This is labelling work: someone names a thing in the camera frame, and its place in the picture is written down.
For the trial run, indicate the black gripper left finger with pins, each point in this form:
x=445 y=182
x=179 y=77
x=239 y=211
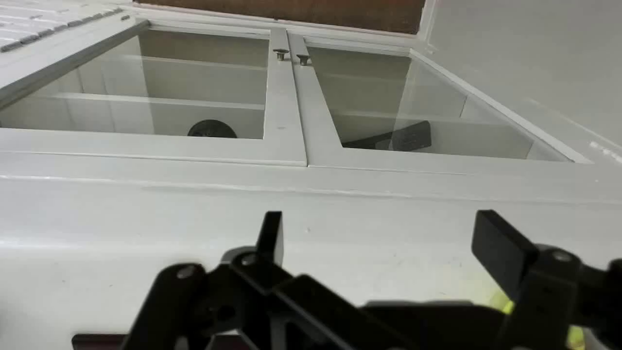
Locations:
x=254 y=271

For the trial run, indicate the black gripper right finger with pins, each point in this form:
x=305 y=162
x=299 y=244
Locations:
x=519 y=265

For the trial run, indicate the small dark object on shelf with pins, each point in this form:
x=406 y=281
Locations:
x=214 y=129

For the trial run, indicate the white built-in cabinet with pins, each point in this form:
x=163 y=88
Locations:
x=81 y=238

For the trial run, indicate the right glass cabinet door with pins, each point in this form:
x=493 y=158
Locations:
x=367 y=108

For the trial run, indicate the glass cabinet door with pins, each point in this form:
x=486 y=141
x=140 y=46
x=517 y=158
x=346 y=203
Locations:
x=367 y=108
x=134 y=87

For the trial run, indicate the left glass cabinet door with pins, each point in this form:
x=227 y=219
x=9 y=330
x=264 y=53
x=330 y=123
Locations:
x=134 y=87

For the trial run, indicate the green tennis ball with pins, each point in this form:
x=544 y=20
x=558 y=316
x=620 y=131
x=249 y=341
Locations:
x=538 y=322

